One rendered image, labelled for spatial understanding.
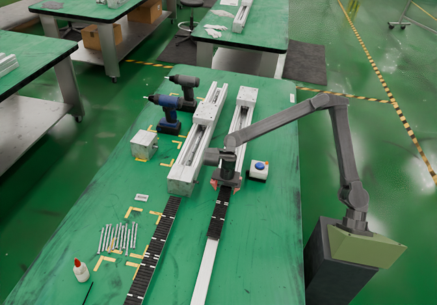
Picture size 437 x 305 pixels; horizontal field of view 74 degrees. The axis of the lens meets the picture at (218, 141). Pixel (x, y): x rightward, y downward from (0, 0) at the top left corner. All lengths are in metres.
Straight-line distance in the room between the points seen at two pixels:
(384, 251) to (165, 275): 0.75
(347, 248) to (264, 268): 0.30
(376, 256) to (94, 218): 1.05
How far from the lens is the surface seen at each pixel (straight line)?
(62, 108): 2.98
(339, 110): 1.21
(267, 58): 2.94
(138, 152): 1.43
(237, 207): 1.26
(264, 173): 1.33
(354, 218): 1.22
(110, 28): 3.42
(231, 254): 1.14
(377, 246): 1.19
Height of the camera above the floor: 1.76
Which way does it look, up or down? 39 degrees down
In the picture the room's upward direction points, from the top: 6 degrees clockwise
